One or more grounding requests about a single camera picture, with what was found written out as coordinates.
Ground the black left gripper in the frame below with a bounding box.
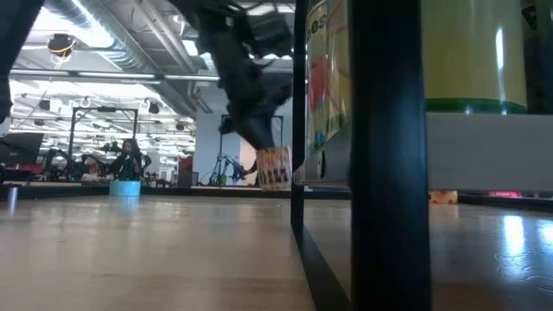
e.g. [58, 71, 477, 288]
[218, 68, 293, 151]

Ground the short blue can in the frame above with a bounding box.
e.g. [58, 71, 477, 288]
[108, 180, 143, 198]

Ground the yellow carrots can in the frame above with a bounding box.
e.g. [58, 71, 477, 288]
[422, 0, 529, 115]

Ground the dark cabinet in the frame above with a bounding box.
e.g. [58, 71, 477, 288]
[176, 171, 200, 187]

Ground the person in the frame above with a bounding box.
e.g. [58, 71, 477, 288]
[107, 137, 146, 181]

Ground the long light strip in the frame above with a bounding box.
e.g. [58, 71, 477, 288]
[8, 67, 221, 83]

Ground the black monitor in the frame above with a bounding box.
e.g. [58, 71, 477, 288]
[0, 132, 45, 166]

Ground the black frame shelf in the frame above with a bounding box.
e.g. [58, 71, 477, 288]
[289, 0, 553, 311]

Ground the silver spiral air duct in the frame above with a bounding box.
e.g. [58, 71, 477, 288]
[42, 0, 194, 117]

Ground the black aluminium table frame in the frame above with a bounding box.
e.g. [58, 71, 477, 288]
[0, 183, 553, 213]

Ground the black yellow cord reel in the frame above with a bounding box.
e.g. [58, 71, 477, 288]
[46, 33, 78, 60]

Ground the silver metal post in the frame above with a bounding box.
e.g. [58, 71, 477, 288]
[7, 186, 20, 216]

